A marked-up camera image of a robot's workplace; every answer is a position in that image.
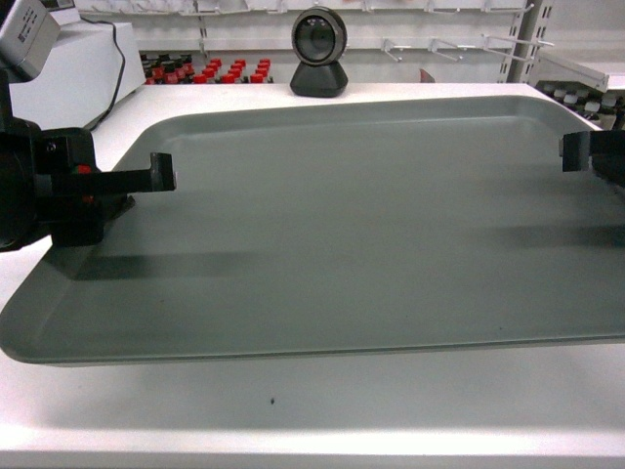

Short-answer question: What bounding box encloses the red capped bottle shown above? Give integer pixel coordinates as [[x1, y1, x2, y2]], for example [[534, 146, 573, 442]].
[[256, 61, 271, 75], [205, 58, 222, 75], [192, 74, 211, 84], [229, 60, 246, 73]]

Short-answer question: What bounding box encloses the white slotted rack upright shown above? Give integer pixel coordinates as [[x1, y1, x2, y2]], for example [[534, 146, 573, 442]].
[[497, 0, 555, 83]]

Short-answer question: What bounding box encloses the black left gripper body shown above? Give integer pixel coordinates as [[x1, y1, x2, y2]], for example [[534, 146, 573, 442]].
[[28, 128, 104, 245]]

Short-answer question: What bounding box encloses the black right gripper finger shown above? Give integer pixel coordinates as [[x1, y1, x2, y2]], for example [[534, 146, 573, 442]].
[[560, 130, 624, 172]]

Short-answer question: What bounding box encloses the black round barcode scanner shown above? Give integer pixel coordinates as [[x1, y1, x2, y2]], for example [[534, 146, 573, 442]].
[[290, 6, 349, 98]]

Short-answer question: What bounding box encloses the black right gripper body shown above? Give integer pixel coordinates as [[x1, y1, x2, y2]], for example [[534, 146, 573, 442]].
[[591, 154, 625, 189]]

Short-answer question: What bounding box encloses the white cash register box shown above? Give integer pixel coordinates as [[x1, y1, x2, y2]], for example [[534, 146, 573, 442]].
[[10, 22, 145, 130]]

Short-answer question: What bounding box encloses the white capped dark bottle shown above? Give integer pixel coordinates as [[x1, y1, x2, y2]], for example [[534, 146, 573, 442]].
[[562, 93, 578, 107]]

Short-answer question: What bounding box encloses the black register cable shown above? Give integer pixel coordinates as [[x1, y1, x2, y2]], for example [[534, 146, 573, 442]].
[[77, 16, 128, 131]]

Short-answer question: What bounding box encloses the white wire peg hook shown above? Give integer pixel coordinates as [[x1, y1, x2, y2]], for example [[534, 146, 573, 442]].
[[479, 34, 555, 63]]

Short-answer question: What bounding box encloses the white angled shelf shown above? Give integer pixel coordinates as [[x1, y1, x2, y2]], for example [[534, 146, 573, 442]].
[[529, 48, 624, 93]]

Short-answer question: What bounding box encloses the silver grey serving tray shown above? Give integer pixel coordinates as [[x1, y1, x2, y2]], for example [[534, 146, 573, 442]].
[[1, 96, 624, 363]]

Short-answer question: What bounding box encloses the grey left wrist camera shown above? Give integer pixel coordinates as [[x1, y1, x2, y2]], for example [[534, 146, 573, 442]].
[[0, 0, 61, 83]]

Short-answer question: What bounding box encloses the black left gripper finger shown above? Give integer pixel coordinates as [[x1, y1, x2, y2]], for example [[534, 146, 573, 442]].
[[48, 152, 176, 196], [38, 194, 136, 224]]

